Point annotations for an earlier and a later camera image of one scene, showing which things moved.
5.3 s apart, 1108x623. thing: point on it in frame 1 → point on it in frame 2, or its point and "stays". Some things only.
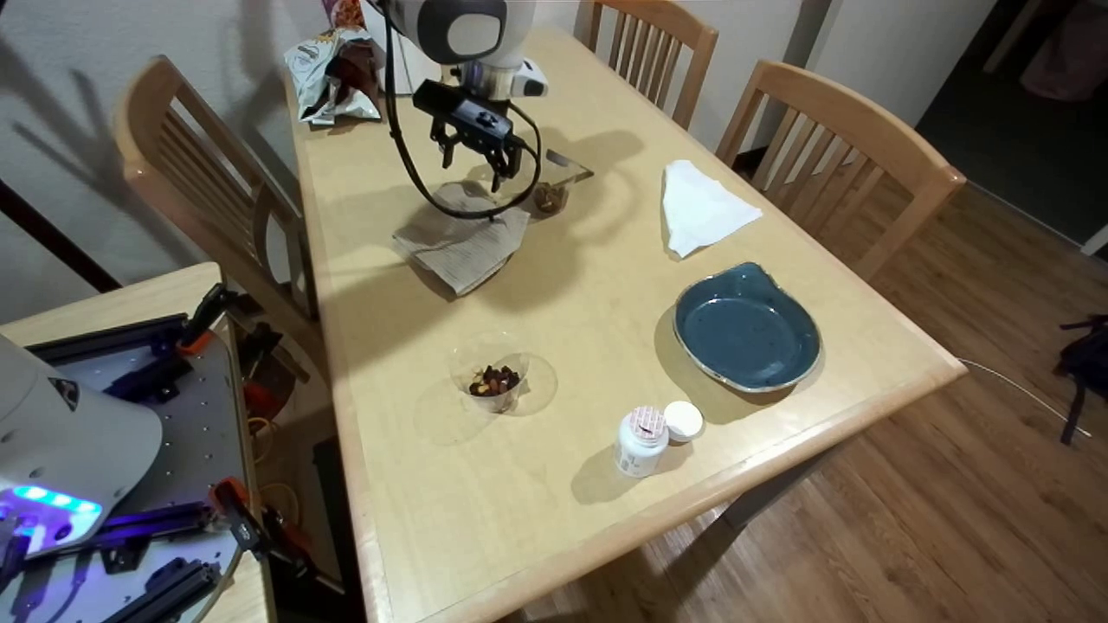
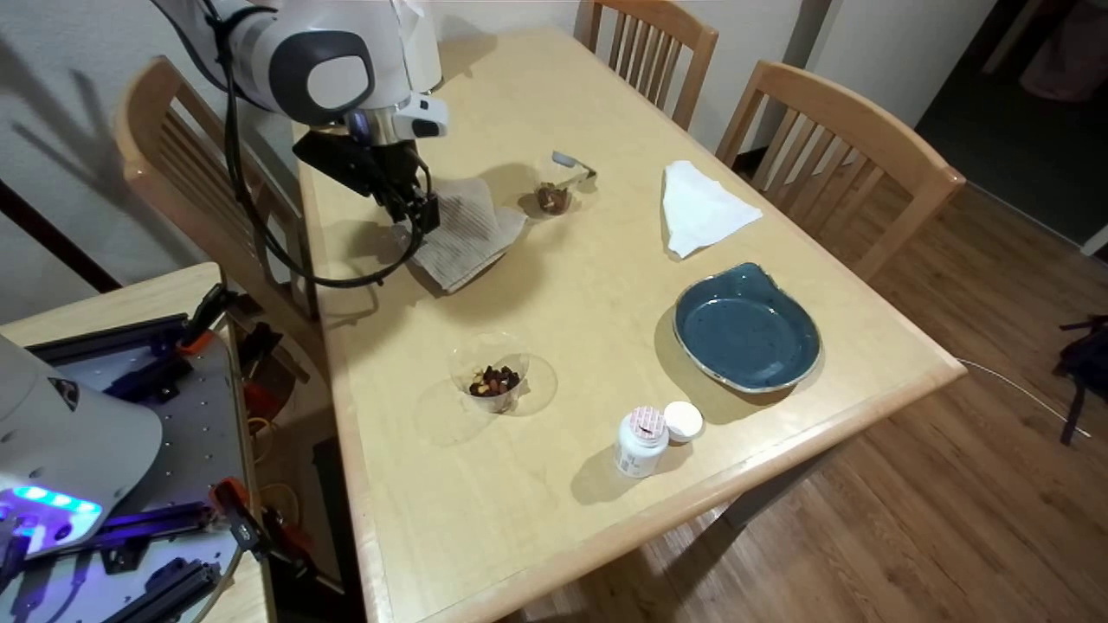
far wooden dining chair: (836, 162) stays
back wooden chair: (656, 48) stays
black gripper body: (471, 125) → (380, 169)
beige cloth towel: (465, 237) stays
